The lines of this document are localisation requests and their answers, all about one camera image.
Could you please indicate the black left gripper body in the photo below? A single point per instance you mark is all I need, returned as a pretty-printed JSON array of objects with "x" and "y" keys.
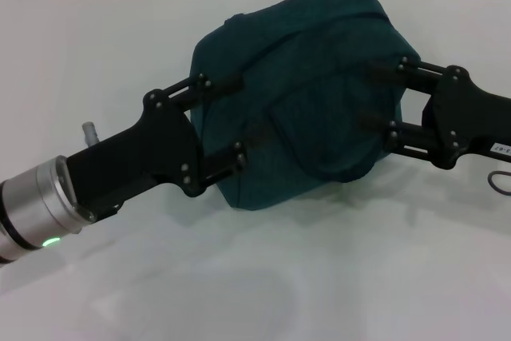
[{"x": 139, "y": 157}]

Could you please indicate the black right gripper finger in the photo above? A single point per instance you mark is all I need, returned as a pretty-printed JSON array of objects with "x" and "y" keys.
[
  {"x": 399, "y": 133},
  {"x": 407, "y": 69}
]

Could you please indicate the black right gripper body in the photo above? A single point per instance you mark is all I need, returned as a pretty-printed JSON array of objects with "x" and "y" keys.
[{"x": 471, "y": 117}]

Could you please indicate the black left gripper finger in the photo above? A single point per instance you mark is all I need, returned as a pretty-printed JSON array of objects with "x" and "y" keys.
[
  {"x": 223, "y": 161},
  {"x": 203, "y": 85}
]

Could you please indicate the dark teal insulated lunch bag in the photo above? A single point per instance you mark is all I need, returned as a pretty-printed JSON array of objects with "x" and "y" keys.
[{"x": 311, "y": 117}]

